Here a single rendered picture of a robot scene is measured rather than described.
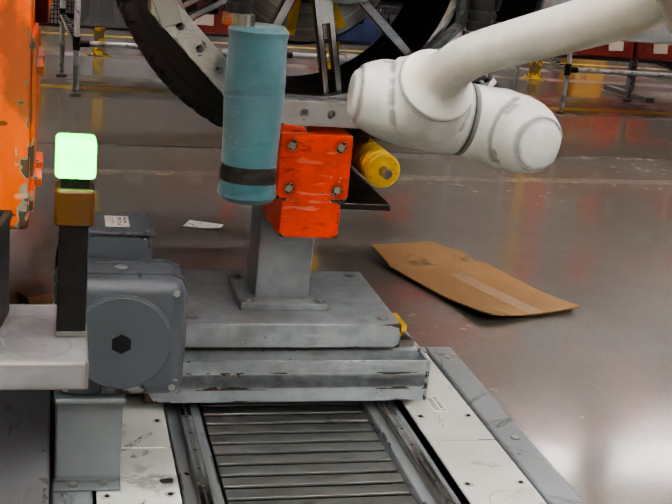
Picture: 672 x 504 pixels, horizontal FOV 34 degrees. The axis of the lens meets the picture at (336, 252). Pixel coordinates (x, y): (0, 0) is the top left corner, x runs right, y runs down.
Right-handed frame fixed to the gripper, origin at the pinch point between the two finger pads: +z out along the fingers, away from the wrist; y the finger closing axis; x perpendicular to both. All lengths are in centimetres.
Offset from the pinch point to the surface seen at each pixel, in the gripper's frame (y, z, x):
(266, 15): -12.6, 15.3, 25.5
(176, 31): -26.0, -4.7, 36.4
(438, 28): 7.2, 3.8, 7.1
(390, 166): -14.2, -4.0, -2.8
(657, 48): 174, 397, -209
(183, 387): -65, -3, -9
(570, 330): -2, 55, -89
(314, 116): -18.4, -4.7, 12.3
